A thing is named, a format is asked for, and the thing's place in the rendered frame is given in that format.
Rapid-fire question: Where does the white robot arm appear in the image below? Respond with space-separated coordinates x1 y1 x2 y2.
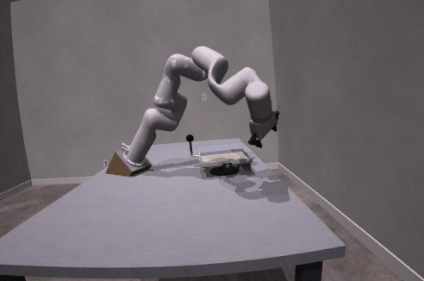
122 47 272 166

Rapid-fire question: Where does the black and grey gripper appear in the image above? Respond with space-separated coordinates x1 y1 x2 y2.
248 110 279 148

